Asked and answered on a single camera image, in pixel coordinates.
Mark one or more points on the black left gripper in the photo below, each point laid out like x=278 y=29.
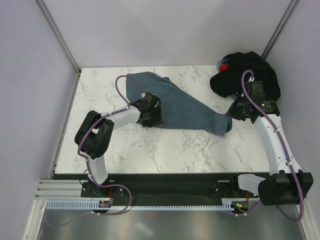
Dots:
x=157 y=120

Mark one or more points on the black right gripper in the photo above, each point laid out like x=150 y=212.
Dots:
x=232 y=111

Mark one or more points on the grey-blue t shirt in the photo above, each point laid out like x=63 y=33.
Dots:
x=180 y=111

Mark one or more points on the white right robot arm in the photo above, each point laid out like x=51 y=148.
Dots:
x=286 y=184

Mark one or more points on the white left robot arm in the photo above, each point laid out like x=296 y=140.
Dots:
x=94 y=135

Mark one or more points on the red t shirt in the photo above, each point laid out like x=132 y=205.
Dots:
x=224 y=67

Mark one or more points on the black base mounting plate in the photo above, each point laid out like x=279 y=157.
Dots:
x=168 y=189

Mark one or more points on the white slotted cable duct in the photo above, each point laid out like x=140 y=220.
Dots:
x=99 y=205

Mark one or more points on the right aluminium frame post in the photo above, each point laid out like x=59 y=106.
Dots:
x=280 y=27

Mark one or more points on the aluminium frame post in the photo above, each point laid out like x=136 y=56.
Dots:
x=280 y=27
x=58 y=35

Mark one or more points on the aluminium front frame rail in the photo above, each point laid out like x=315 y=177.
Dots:
x=63 y=189

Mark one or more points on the left aluminium frame post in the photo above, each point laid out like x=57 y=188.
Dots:
x=58 y=35

